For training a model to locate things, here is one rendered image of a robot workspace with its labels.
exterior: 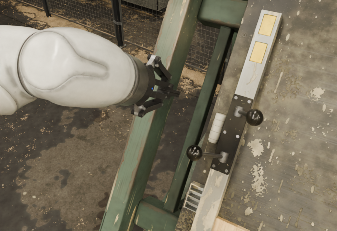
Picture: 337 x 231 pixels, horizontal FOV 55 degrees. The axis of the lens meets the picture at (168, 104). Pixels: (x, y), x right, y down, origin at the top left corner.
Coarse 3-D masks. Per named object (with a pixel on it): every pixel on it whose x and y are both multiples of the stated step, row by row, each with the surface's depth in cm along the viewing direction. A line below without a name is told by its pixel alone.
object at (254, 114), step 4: (236, 108) 79; (240, 108) 79; (236, 112) 79; (240, 112) 77; (244, 112) 75; (248, 112) 69; (252, 112) 68; (256, 112) 68; (260, 112) 68; (236, 116) 79; (240, 116) 79; (248, 116) 68; (252, 116) 68; (256, 116) 68; (260, 116) 68; (248, 120) 69; (252, 120) 68; (256, 120) 68; (260, 120) 68; (252, 124) 68; (256, 124) 68
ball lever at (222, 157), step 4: (188, 148) 73; (192, 148) 73; (196, 148) 73; (200, 148) 73; (188, 152) 73; (192, 152) 72; (196, 152) 72; (200, 152) 73; (204, 152) 76; (220, 152) 81; (224, 152) 80; (188, 156) 73; (192, 156) 72; (196, 156) 72; (200, 156) 73; (208, 156) 77; (212, 156) 77; (216, 156) 78; (220, 156) 79; (224, 156) 79; (192, 160) 73; (196, 160) 73; (220, 160) 80; (224, 160) 80
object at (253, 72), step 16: (256, 32) 80; (272, 32) 79; (272, 48) 82; (256, 64) 80; (240, 80) 81; (256, 80) 80; (256, 96) 82; (240, 144) 83; (208, 176) 83; (224, 176) 81; (208, 192) 83; (224, 192) 83; (208, 208) 82; (192, 224) 84; (208, 224) 82
